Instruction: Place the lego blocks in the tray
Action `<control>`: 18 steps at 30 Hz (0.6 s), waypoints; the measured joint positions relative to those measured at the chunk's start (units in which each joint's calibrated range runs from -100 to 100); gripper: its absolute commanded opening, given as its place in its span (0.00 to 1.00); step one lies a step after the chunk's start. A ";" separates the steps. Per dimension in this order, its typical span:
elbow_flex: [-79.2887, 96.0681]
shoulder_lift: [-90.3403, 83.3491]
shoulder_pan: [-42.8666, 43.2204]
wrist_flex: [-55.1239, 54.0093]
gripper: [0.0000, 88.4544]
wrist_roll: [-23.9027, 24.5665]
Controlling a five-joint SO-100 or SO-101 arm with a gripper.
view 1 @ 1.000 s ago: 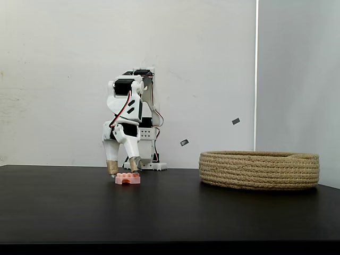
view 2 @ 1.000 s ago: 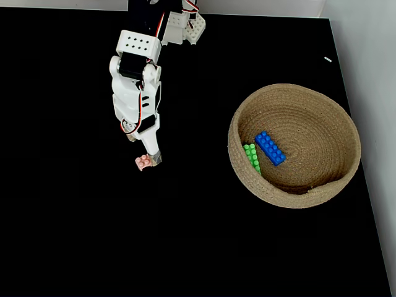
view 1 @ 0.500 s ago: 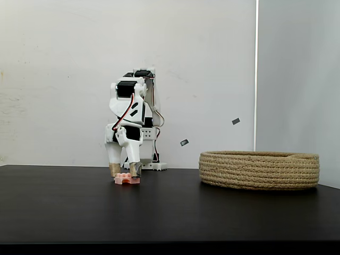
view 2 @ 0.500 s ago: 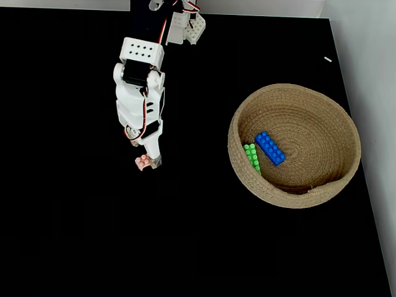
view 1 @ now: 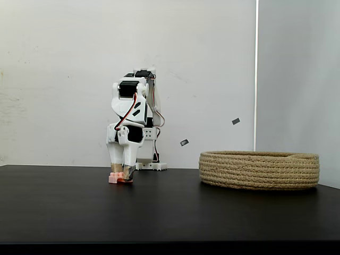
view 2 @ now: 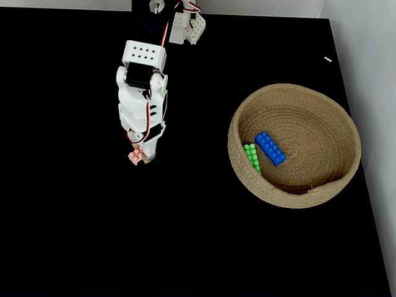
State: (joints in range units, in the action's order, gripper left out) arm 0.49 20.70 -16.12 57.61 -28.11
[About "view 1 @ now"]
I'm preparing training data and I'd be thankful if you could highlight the woven rope basket tray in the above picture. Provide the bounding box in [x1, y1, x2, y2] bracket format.
[198, 150, 320, 191]

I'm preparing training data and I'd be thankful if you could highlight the pink lego block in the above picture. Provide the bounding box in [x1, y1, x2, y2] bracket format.
[108, 172, 133, 185]

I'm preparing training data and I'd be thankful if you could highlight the red white black gripper cable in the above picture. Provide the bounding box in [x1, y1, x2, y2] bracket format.
[114, 92, 139, 131]

